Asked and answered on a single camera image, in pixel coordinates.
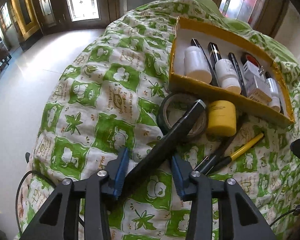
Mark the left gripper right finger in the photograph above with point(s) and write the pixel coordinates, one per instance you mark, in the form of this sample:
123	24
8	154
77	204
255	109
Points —
239	218

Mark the green patterned quilt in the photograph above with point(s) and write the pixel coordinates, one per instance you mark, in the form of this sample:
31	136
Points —
109	97

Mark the white bottle red label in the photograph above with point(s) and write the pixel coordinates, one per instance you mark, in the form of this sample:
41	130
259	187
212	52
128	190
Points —
227	76

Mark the yellow black pen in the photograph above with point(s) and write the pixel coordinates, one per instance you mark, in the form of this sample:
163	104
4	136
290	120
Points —
228	159

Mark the black marker orange ends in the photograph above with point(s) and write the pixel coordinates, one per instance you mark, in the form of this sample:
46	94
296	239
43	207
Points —
232	58

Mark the long black pen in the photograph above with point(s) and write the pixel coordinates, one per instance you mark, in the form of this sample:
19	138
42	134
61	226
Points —
267	76

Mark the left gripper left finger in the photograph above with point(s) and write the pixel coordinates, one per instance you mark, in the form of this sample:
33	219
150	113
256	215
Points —
58	217

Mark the black electrical tape roll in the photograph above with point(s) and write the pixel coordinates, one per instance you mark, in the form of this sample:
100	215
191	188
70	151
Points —
248	57

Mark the white medicine box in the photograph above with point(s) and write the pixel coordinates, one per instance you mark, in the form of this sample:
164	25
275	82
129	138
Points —
258	91

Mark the white power adapter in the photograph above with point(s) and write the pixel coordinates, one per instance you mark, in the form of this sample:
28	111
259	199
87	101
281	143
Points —
250	70

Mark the white bottle green label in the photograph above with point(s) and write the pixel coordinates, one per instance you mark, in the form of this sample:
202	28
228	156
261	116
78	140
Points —
195	65

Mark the small black block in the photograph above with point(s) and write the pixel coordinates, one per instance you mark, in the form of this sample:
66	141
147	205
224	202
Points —
214	82

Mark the wooden doors with glass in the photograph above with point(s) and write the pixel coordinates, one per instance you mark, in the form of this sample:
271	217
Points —
51	16

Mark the large white bottle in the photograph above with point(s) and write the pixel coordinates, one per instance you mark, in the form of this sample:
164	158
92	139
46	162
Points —
273	92

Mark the yellow taped foam tray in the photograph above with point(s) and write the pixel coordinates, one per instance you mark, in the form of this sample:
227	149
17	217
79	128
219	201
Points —
279	111

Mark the long black tube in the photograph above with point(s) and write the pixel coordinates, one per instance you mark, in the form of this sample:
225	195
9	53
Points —
163	150

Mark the short black marker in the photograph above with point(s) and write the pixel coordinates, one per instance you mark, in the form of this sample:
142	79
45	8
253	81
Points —
214	58

